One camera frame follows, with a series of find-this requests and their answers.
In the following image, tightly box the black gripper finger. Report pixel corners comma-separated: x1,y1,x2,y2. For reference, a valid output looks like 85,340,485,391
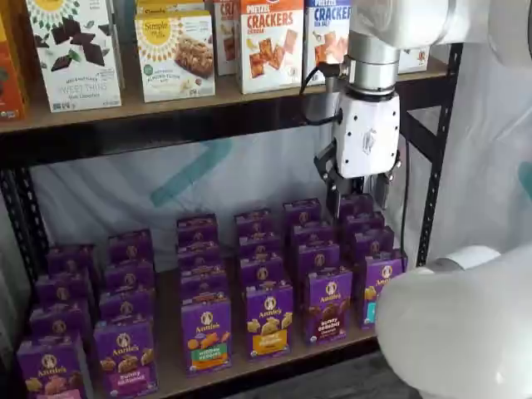
313,139,355,219
375,150,403,209

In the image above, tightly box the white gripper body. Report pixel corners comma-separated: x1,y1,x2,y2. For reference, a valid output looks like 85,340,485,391
331,87,402,180

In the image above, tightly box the purple Annie's box brown patch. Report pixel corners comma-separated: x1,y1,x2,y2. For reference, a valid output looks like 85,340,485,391
283,198,323,226
296,242,342,272
303,267,355,347
290,221,336,247

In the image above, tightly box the purple Annie's box teal patch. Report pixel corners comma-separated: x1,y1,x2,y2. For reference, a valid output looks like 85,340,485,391
352,226,396,255
358,250,409,332
343,210,386,232

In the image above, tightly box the purple Annie's box yellow patch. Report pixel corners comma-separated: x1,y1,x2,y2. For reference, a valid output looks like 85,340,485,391
233,209,273,236
238,252,285,287
238,231,283,257
244,281,294,361

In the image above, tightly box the blue pretzel crackers box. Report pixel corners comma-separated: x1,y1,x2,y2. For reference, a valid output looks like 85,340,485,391
303,0,352,89

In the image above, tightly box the orange cheddar pretzel crackers box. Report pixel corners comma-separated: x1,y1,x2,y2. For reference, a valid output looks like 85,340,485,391
235,0,305,96
213,0,241,77

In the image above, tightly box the purple Annie's box green patch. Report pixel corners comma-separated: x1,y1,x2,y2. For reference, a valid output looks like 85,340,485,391
177,239,226,269
179,264,229,297
175,214,219,246
180,292,234,377

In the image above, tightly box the black metal shelf rack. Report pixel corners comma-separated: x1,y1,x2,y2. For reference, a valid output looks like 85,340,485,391
0,41,465,399

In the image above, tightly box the Simple Mills bar box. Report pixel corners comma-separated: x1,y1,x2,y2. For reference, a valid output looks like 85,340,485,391
134,10,216,104
135,0,213,17

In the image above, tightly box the purple Annie's box magenta patch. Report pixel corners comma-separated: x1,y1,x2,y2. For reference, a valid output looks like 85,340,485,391
103,259,156,293
98,287,156,323
107,229,155,264
93,318,160,398

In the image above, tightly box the white Sweet Thins box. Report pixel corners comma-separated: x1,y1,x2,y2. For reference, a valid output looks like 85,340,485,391
25,0,124,114
110,0,126,91

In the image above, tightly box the purple Annie's box pink patch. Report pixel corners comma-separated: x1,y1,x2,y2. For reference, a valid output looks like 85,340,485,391
28,299,93,338
35,270,91,305
16,331,89,399
46,244,99,276

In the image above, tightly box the orange snack box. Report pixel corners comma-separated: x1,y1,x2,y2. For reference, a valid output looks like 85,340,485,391
0,12,29,122

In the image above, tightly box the white plastic backdrop sheet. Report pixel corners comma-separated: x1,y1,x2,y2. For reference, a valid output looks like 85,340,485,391
0,39,532,399

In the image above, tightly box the long black hanging cable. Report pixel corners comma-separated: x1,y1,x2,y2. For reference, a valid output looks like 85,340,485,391
400,131,413,251

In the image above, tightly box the short black wrist cable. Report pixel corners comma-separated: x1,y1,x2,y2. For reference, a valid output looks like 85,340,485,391
298,61,352,126

